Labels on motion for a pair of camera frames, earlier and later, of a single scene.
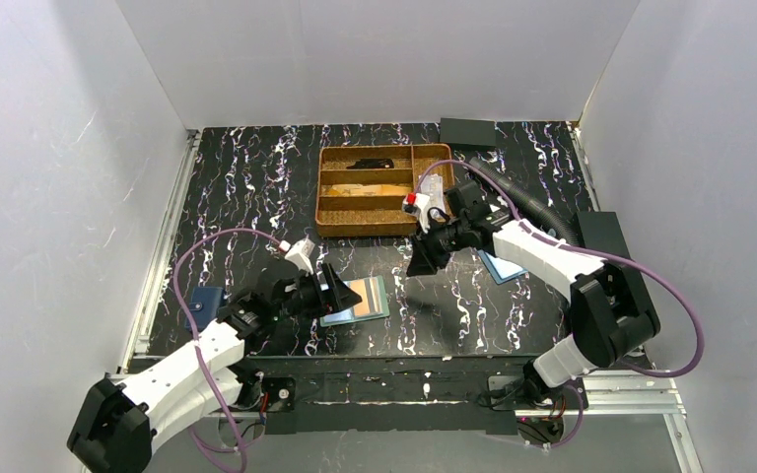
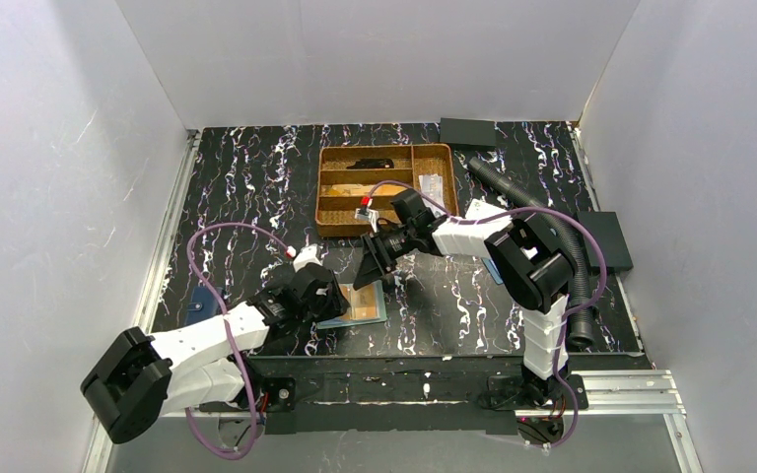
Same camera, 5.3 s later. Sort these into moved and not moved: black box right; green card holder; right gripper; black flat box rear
Moved: right gripper
Not moved: black flat box rear; black box right; green card holder
